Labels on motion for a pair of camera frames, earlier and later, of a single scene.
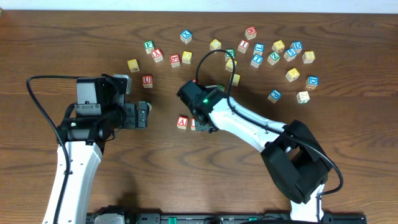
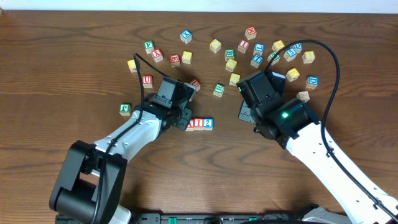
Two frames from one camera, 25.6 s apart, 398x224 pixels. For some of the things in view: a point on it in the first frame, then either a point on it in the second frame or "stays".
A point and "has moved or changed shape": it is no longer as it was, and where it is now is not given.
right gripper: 203,125 -> 245,112
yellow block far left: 133,65 stays
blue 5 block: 290,55 stays
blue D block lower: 312,81 stays
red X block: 157,55 stays
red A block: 182,122 has moved or changed shape
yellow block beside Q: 186,57 stays
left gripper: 135,115 -> 185,119
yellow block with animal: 278,46 stays
